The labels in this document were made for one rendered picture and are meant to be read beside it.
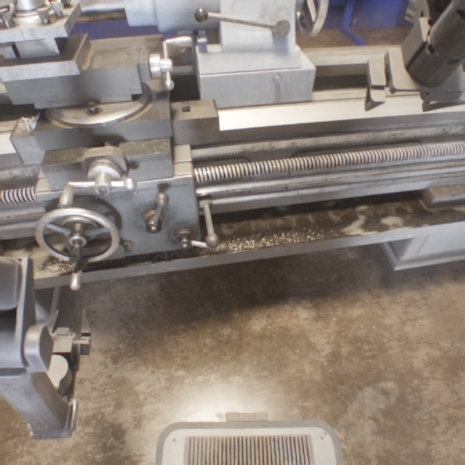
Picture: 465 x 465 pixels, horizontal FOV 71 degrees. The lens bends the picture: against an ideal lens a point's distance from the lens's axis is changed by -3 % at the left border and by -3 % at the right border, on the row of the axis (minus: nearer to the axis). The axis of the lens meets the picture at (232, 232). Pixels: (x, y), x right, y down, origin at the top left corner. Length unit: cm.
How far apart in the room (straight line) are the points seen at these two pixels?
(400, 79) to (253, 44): 59
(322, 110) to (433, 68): 60
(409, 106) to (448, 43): 73
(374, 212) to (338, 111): 50
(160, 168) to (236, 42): 41
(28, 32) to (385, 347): 154
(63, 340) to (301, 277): 115
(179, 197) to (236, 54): 42
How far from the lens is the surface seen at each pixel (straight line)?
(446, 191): 156
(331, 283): 166
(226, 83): 103
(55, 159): 90
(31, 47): 91
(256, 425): 112
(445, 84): 56
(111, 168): 78
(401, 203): 152
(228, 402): 139
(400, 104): 120
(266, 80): 105
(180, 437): 111
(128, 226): 100
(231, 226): 127
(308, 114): 106
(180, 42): 92
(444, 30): 49
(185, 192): 91
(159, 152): 83
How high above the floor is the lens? 135
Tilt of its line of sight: 49 degrees down
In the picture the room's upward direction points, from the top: straight up
